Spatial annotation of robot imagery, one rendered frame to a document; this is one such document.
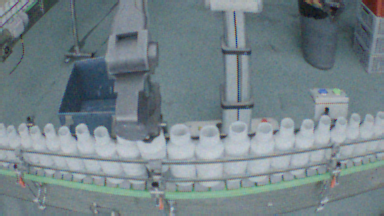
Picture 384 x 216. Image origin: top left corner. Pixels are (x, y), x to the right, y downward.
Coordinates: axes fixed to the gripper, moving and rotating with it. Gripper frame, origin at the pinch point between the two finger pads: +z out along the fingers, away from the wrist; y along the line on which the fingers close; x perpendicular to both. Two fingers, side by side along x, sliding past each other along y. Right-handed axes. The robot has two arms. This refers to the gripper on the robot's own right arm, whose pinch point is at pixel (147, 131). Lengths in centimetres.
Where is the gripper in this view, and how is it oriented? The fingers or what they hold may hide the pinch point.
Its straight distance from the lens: 86.5
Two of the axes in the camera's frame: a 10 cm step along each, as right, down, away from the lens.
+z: 0.5, 5.3, 8.5
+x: 10.0, -0.3, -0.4
